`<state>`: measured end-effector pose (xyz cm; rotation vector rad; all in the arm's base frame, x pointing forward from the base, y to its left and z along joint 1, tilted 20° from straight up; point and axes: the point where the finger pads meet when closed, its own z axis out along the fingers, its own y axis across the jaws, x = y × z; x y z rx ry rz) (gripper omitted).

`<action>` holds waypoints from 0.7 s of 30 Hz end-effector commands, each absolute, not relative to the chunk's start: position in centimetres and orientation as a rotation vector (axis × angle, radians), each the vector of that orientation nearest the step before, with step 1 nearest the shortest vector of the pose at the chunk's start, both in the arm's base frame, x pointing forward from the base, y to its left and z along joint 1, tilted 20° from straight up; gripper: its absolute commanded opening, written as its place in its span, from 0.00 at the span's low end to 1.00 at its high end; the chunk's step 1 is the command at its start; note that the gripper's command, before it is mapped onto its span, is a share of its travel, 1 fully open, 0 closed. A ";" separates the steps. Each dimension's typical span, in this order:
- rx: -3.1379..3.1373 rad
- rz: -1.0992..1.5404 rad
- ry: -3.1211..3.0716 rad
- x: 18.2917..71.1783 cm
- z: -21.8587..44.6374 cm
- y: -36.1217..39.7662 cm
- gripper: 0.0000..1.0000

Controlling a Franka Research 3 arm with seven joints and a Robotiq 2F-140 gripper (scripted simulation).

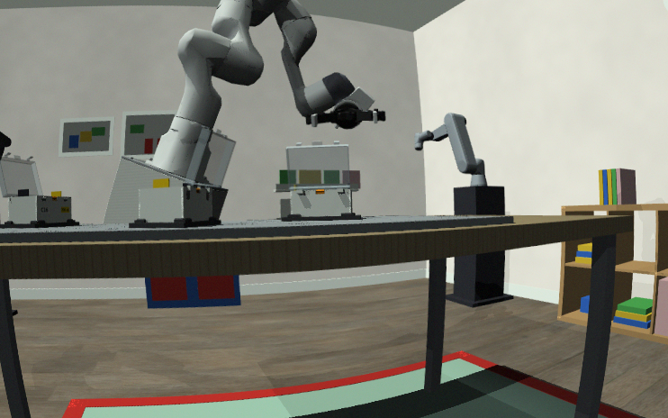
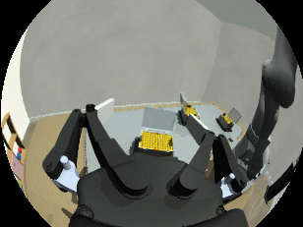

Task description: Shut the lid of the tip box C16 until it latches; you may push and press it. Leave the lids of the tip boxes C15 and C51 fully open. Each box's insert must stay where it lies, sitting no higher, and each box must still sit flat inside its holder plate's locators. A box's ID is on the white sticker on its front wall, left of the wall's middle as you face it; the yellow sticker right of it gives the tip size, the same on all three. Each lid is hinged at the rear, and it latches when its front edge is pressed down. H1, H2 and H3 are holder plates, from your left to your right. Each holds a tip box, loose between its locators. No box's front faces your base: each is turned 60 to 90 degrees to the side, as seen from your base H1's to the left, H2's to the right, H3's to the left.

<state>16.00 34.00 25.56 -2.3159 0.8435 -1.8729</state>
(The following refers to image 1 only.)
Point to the yellow tip rack with holes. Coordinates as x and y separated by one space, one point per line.
163 183

